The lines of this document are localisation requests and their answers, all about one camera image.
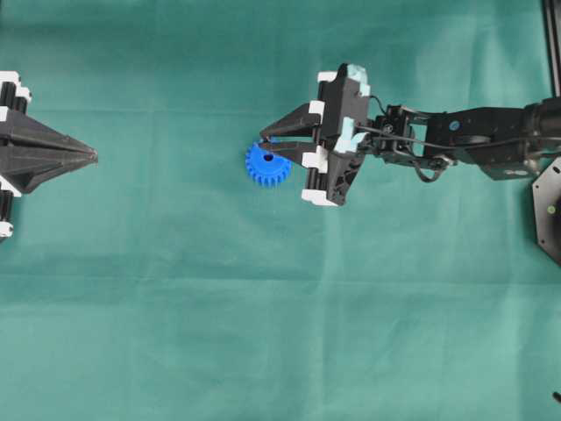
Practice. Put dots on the black aluminium frame rail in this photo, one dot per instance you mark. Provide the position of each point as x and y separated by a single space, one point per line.
551 18

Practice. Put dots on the green table mat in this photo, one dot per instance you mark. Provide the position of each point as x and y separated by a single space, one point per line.
162 283

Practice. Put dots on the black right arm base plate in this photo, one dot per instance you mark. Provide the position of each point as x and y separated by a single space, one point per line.
546 202

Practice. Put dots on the blue plastic gear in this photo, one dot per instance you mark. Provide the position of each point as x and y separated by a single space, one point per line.
266 169

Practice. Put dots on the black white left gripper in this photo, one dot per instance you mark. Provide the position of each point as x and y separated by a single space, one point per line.
46 153

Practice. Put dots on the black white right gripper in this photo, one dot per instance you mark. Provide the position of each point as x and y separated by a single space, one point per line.
334 160

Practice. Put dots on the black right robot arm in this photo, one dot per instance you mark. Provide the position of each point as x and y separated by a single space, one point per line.
504 143

